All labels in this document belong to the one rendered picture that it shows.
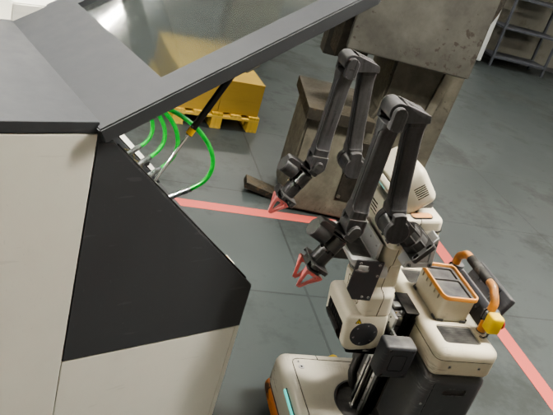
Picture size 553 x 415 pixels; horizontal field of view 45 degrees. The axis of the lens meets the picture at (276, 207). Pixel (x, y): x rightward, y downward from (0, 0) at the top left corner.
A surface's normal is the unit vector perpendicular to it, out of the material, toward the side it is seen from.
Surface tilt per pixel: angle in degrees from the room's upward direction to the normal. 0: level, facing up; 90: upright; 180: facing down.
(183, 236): 90
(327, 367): 0
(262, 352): 0
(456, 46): 90
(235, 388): 0
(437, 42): 90
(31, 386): 90
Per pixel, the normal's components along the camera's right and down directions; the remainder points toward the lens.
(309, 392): 0.26, -0.86
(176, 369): 0.55, 0.51
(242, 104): 0.29, 0.51
